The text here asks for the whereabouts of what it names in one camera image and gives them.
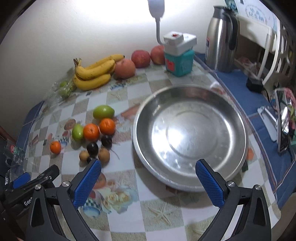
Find brown longan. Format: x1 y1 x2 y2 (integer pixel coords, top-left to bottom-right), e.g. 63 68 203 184
79 150 90 162
98 148 110 163

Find small orange tangerine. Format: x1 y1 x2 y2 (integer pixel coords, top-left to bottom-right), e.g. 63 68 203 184
50 141 62 155

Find small green jujube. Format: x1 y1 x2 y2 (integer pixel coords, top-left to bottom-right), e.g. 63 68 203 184
72 123 84 142

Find large green jujube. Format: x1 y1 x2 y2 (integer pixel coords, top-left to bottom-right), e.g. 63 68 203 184
93 105 115 120

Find bag of green fruits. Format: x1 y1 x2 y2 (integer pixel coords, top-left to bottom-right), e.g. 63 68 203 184
45 79 77 103

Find patterned plastic tablecloth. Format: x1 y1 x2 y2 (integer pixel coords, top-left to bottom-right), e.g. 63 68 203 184
16 52 282 241

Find blue cloth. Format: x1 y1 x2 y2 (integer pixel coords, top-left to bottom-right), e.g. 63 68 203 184
194 52 295 209

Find large steel bowl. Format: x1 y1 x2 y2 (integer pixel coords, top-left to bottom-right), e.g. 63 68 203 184
132 85 248 192

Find white phone stand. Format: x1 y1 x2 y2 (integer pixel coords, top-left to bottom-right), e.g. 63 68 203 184
257 106 278 142

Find smartphone on stand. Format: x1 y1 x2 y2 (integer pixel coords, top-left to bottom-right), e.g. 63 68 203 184
274 88 290 153

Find yellow banana bunch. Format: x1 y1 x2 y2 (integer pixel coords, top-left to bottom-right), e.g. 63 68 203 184
73 54 125 91

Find black power adapter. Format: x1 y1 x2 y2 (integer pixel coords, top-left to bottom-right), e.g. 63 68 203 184
246 77 264 93

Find peach coloured apple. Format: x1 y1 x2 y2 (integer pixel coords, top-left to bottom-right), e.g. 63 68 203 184
114 58 136 79

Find teal toy box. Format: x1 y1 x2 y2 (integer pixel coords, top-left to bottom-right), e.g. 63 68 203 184
165 49 195 77

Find red apple middle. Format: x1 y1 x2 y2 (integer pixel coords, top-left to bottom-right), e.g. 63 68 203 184
131 50 151 68

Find red apple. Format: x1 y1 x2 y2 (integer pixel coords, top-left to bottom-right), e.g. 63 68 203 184
150 45 165 65
131 50 151 68

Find red apple right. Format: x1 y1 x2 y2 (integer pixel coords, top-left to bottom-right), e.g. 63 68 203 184
150 45 165 65

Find white power strip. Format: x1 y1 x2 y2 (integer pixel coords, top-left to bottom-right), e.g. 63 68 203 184
163 31 197 56

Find steel thermos jug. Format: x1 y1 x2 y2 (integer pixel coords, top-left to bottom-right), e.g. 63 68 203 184
205 6 239 73

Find white gooseneck lamp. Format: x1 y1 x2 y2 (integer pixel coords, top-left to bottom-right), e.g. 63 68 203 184
148 0 165 45

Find white chair frame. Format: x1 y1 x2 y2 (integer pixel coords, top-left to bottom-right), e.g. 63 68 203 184
235 15 295 90

